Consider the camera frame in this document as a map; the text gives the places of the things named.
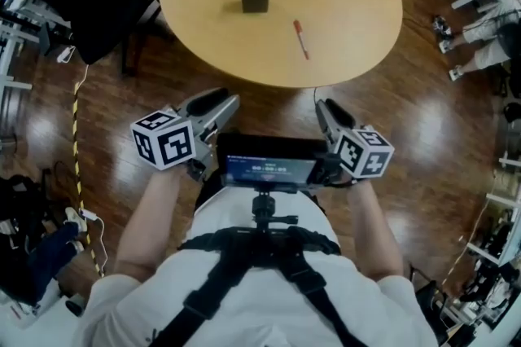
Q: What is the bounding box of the person's left forearm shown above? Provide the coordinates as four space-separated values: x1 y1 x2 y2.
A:
115 168 192 277

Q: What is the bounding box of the black chest camera mount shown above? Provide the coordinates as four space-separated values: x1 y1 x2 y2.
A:
249 191 300 233

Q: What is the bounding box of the white metal desk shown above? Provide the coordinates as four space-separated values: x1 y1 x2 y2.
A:
0 5 44 94

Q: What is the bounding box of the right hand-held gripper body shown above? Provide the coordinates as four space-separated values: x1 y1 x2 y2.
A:
321 127 396 186

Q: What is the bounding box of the red pen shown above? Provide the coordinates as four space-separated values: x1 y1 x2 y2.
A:
292 19 311 61

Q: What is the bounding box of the black phone with lit screen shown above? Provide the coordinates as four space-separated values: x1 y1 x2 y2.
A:
215 132 327 194

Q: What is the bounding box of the black chest harness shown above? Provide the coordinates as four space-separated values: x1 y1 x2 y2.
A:
156 225 361 347

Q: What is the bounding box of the white shirt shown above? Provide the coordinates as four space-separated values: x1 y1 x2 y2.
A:
71 187 440 347

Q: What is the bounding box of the yellow black striped floor tape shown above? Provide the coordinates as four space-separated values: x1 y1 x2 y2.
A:
72 81 106 278

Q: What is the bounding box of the person's right forearm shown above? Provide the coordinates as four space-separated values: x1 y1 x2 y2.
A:
345 173 405 282

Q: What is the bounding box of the black chair with metal frame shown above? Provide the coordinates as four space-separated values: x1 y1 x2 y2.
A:
409 263 453 338

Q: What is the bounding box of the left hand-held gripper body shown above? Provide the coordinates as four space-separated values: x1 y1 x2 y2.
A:
129 103 219 182

